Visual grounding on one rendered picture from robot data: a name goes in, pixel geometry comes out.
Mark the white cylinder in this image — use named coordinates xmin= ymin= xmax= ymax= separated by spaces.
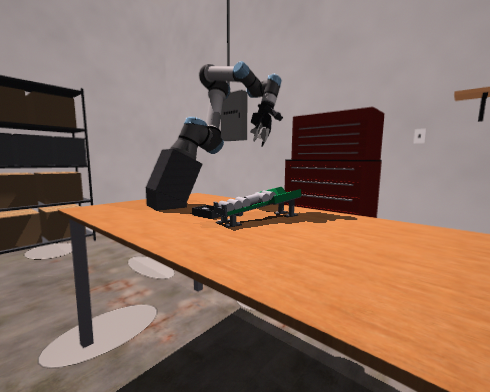
xmin=244 ymin=194 xmax=260 ymax=205

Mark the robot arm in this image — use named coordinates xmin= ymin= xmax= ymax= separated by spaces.
xmin=170 ymin=61 xmax=282 ymax=160

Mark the light grey cylinder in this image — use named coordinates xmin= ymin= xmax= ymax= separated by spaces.
xmin=235 ymin=197 xmax=251 ymax=208
xmin=227 ymin=199 xmax=242 ymax=210
xmin=261 ymin=191 xmax=276 ymax=200
xmin=255 ymin=192 xmax=269 ymax=202
xmin=218 ymin=201 xmax=234 ymax=212

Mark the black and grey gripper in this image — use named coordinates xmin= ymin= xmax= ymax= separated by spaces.
xmin=250 ymin=101 xmax=274 ymax=147

